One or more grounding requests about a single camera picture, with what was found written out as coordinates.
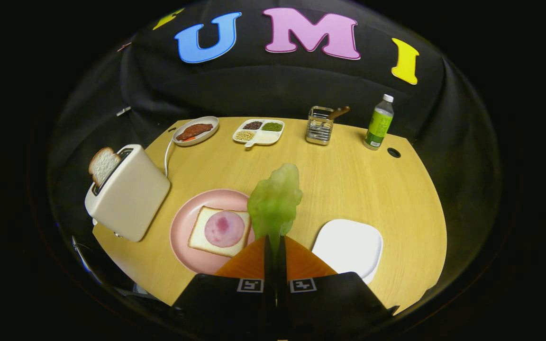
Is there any green label bottle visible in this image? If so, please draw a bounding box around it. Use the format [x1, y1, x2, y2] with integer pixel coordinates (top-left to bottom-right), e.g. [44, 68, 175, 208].
[364, 94, 395, 151]

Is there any brown steak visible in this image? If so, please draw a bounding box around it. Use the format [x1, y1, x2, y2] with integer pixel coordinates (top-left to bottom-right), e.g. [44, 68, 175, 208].
[176, 123, 213, 141]

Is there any round grey-rimmed plate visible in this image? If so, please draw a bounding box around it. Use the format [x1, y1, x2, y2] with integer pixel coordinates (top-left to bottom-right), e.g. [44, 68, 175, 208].
[173, 116, 219, 146]

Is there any black backdrop cloth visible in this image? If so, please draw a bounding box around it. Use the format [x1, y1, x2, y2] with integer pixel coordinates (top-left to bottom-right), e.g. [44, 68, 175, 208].
[45, 0, 506, 304]

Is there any white divided dish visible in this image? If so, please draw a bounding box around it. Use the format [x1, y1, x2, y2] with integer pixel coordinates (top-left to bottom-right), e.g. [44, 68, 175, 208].
[232, 118, 285, 149]

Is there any toasted bread slice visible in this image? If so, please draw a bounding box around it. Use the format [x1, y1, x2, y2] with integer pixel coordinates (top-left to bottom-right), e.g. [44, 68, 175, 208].
[88, 147, 122, 188]

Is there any white square plate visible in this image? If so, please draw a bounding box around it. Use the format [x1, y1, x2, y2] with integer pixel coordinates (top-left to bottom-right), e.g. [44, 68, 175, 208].
[311, 219, 383, 285]

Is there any wooden-handled utensil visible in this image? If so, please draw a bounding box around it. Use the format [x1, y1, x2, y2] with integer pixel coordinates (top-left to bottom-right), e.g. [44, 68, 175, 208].
[326, 106, 351, 121]

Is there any pink ham slice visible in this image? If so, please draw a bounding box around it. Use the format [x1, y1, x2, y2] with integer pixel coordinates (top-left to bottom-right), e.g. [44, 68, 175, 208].
[204, 211, 246, 248]

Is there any white toaster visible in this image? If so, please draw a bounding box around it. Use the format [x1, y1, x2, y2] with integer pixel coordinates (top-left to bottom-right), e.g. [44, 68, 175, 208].
[84, 144, 171, 242]

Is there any white toaster cable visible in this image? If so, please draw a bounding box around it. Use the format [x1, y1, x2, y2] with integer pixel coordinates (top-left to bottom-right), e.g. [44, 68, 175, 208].
[164, 137, 175, 178]

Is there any pink round plate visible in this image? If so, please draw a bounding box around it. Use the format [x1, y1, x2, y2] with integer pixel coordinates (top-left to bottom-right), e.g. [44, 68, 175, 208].
[170, 189, 257, 275]

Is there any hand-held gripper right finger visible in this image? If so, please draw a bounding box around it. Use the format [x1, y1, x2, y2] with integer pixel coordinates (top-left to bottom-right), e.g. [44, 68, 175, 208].
[277, 235, 399, 339]

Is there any green lettuce leaf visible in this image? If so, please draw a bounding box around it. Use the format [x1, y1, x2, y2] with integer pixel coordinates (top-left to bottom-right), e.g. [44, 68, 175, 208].
[247, 163, 303, 256]

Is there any bread slice under ham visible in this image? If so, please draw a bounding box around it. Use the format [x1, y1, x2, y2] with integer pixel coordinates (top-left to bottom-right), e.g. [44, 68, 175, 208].
[188, 206, 252, 258]

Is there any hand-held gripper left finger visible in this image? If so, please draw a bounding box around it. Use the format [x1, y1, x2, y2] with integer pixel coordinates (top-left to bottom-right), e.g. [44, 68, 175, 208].
[171, 235, 277, 339]

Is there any metal wire holder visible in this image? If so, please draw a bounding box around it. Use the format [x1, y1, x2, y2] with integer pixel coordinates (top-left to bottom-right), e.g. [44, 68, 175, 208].
[306, 106, 334, 145]

